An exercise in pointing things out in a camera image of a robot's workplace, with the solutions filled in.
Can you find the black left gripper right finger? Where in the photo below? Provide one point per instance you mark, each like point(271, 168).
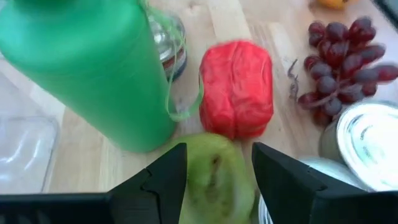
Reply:
point(304, 202)

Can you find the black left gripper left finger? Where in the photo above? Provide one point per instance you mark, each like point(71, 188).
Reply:
point(140, 205)

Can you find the tin can green label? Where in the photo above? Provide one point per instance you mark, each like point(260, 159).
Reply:
point(370, 146)
point(335, 171)

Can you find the red bell pepper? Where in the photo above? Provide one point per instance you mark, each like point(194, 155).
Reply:
point(236, 90)

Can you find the red grape bunch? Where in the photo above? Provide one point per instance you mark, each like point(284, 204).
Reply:
point(342, 68)

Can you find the green plastic squeeze bottle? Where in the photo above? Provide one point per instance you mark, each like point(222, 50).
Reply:
point(87, 62)

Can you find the clear plastic bin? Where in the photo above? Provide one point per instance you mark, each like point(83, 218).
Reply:
point(25, 155)

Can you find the tin can red blue label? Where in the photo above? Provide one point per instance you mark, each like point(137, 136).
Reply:
point(171, 43)

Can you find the orange fruit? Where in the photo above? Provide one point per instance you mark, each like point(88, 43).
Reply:
point(332, 3)

